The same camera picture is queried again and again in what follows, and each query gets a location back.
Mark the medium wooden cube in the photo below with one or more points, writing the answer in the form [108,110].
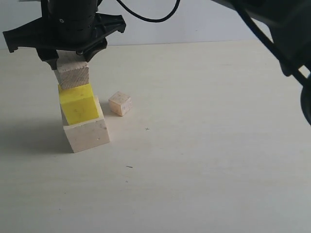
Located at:
[71,70]

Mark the small pale wooden cube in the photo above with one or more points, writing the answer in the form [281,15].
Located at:
[120,103]

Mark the large pale wooden cube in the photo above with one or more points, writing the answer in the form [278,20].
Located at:
[89,134]

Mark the yellow cube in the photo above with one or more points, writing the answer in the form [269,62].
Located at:
[78,104]

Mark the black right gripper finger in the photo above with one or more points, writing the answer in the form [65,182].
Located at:
[49,56]
[90,53]

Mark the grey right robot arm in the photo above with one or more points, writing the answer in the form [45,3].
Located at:
[282,26]

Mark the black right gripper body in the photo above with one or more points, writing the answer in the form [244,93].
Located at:
[72,25]

